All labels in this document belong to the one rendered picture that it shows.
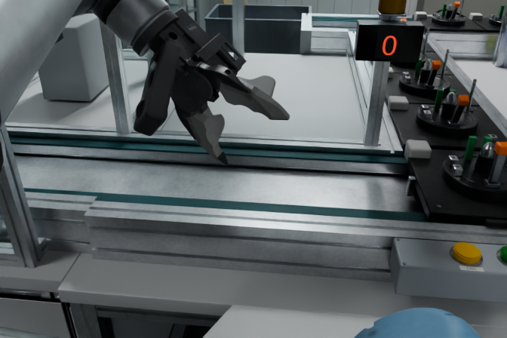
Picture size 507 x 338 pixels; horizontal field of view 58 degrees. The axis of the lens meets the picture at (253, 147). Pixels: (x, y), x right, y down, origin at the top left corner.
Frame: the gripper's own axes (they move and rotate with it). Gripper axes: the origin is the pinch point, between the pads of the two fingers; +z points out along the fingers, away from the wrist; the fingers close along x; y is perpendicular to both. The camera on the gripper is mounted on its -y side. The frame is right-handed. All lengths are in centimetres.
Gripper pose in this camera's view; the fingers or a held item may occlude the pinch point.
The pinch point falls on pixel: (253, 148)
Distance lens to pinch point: 60.6
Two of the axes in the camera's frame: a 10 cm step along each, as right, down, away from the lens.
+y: 4.5, -6.0, 6.7
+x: -5.5, 4.0, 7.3
